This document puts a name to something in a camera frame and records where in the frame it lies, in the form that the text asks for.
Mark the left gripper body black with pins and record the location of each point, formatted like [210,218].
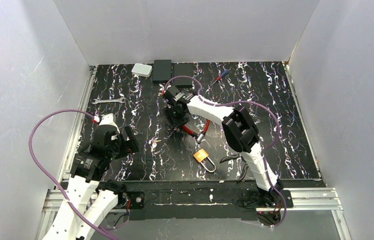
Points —
[128,141]

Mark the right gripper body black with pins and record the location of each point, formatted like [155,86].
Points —
[179,120]

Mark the brass padlock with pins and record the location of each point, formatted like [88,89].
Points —
[202,157]

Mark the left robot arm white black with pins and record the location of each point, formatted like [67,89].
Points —
[88,202]

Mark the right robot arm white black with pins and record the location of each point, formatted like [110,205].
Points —
[241,132]

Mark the black box right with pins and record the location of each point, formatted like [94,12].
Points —
[183,71]

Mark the black box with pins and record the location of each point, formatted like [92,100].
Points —
[161,71]
[183,71]

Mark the black box left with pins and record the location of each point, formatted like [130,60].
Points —
[161,71]

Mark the white rectangular box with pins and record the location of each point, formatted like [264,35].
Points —
[142,70]

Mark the silver open-end wrench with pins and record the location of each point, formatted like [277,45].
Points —
[104,101]

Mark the red blue screwdriver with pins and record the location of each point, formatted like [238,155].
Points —
[220,77]

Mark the black pliers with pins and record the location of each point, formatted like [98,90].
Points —
[233,167]

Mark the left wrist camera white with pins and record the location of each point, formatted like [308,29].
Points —
[108,120]

